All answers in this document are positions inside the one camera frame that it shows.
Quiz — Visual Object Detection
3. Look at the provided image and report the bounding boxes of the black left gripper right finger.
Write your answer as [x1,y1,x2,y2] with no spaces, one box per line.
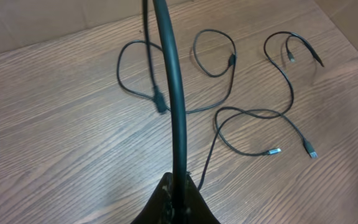
[185,174,219,224]

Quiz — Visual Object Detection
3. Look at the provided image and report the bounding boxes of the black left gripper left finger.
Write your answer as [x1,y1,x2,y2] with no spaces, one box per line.
[131,172,173,224]

